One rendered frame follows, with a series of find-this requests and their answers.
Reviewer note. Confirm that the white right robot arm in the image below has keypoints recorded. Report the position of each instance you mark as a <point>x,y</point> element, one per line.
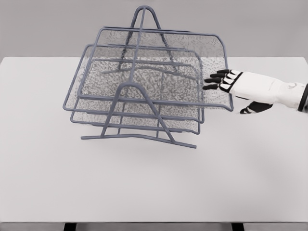
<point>294,96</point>

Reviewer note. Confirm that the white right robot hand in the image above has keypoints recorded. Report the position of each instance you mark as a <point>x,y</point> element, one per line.
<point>255,87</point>

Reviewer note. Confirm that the small grey mesh folder tray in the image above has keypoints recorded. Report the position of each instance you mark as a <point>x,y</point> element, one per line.
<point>96,117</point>

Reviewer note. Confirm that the large grey mesh folder tray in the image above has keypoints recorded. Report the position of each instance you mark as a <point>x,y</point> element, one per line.
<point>211,48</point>

